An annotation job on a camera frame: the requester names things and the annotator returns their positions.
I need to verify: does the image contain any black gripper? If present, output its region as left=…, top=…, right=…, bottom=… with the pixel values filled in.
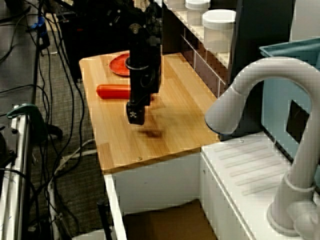
left=124, top=57, right=162, bottom=126

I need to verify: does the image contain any red toy sausage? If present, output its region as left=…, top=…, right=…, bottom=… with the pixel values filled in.
left=96, top=84, right=132, bottom=100

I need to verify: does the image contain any black robot base box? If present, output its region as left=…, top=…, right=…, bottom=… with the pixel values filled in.
left=59, top=0, right=165, bottom=81

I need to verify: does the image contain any red round plate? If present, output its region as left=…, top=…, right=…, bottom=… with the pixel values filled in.
left=109, top=53, right=132, bottom=77

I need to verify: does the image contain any green clamp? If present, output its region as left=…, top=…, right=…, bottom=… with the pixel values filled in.
left=5, top=103, right=64, bottom=141

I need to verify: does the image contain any large white lidded container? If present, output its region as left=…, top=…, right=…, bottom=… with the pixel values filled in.
left=201, top=9, right=237, bottom=54

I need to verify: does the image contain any small white lidded container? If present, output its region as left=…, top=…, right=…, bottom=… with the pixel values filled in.
left=184, top=0, right=212, bottom=26

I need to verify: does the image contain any blue tape piece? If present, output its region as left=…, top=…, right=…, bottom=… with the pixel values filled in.
left=30, top=15, right=48, bottom=36

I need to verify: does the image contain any teal plastic bin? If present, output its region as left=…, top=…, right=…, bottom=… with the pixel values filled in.
left=258, top=37, right=320, bottom=71
left=261, top=71, right=320, bottom=163

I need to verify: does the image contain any dark grey board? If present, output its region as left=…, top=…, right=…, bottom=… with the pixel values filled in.
left=226, top=0, right=296, bottom=135

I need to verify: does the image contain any grey curved faucet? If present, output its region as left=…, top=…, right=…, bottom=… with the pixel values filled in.
left=204, top=56, right=320, bottom=240

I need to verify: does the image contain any thin black cable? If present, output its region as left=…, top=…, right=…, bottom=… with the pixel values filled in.
left=44, top=14, right=87, bottom=161

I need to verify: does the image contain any white cable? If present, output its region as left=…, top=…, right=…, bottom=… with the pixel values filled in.
left=53, top=138, right=98, bottom=176

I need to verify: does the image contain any thick black cable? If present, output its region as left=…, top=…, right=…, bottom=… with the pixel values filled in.
left=30, top=14, right=46, bottom=106

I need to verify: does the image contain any aluminium frame rail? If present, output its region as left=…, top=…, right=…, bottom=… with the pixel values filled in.
left=0, top=107, right=34, bottom=240

